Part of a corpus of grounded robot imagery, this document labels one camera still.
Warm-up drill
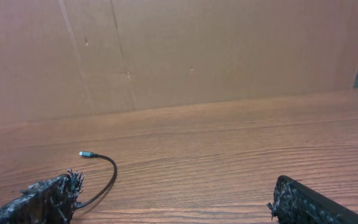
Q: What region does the black USB-C cable silver plug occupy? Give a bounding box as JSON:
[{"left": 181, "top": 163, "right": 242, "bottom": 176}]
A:
[{"left": 75, "top": 151, "right": 118, "bottom": 210}]

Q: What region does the brown cardboard backdrop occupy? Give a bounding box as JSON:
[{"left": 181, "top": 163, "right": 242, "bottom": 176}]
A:
[{"left": 0, "top": 1, "right": 358, "bottom": 123}]

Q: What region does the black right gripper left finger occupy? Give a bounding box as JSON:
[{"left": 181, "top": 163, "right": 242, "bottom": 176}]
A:
[{"left": 0, "top": 170, "right": 85, "bottom": 224}]

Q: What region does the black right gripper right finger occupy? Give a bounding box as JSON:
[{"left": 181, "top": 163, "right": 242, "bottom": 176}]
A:
[{"left": 267, "top": 175, "right": 358, "bottom": 224}]

